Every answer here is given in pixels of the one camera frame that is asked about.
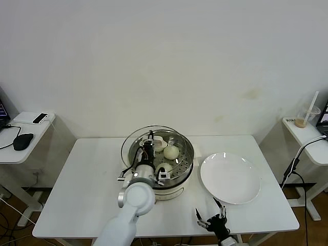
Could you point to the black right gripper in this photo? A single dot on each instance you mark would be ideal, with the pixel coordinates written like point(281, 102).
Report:
point(217, 225)

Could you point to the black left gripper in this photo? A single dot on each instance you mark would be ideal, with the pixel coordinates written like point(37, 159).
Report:
point(148, 153)

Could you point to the white steamed baozi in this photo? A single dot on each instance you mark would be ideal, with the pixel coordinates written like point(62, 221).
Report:
point(160, 147)
point(164, 167)
point(171, 152)

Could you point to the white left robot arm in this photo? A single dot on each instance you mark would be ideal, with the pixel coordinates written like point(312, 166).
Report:
point(135, 200)

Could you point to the perforated steel steamer basket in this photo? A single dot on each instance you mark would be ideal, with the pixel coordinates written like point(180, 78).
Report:
point(188, 156)

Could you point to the white round plate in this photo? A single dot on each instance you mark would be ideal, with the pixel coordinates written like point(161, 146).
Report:
point(230, 179)

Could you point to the small black white device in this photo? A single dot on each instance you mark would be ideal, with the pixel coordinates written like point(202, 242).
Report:
point(40, 118)

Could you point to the white side table with cup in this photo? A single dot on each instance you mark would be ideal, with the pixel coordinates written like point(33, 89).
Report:
point(312, 153)

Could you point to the white printed book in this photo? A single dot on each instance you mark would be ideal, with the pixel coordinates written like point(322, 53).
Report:
point(289, 121)

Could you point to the black computer mouse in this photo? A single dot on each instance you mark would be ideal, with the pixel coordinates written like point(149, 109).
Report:
point(23, 141)

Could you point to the flat white box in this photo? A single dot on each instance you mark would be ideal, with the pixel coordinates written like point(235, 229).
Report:
point(23, 118)

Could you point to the clear plastic drink cup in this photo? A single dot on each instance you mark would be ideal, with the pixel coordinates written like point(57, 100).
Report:
point(307, 115)

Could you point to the white side table with mouse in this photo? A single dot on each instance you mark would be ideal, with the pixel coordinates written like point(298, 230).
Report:
point(10, 156)

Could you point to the black laptop beside cup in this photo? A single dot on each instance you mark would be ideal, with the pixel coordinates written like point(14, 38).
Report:
point(323, 118)

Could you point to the black laptop with pink windows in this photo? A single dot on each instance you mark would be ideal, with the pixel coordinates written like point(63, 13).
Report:
point(3, 110)

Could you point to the white drinking straw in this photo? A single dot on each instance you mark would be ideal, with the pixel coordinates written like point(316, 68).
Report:
point(314, 100)

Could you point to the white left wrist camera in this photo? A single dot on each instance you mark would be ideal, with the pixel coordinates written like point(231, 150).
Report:
point(164, 175)

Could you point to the white wall socket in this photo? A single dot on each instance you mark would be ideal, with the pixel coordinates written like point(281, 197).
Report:
point(36, 174)

